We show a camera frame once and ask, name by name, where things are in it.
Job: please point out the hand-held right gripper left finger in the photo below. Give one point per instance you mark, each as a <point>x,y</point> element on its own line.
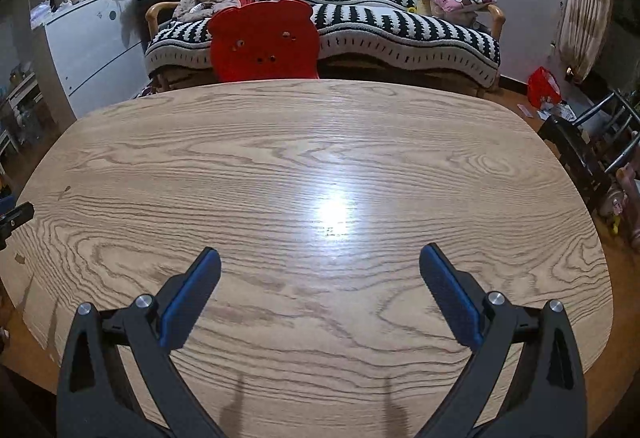
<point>187,303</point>

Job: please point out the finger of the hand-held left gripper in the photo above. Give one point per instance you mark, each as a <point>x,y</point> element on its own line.
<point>17,215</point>

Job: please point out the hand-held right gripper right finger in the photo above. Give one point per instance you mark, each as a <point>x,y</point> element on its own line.
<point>452,298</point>

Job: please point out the white shelf rack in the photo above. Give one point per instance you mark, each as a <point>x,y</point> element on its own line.
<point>17,113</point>

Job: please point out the white cabinet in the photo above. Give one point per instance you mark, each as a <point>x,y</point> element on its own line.
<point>95,53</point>

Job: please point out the pink toy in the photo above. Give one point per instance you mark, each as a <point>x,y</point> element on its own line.
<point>622,208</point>

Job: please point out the scattered papers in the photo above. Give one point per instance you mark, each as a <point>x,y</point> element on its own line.
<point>547,111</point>

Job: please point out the red plastic bag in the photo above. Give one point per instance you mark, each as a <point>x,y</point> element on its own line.
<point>544,88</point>

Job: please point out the red plastic chair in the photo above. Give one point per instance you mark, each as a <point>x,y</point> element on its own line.
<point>262,43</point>

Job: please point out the black white patterned sofa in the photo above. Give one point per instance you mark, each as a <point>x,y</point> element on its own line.
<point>400,31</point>

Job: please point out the pile of beige clothes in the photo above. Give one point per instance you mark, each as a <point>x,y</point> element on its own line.
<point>207,1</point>

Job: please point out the black metal-frame chair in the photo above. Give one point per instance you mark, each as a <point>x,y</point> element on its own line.
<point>585,148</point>

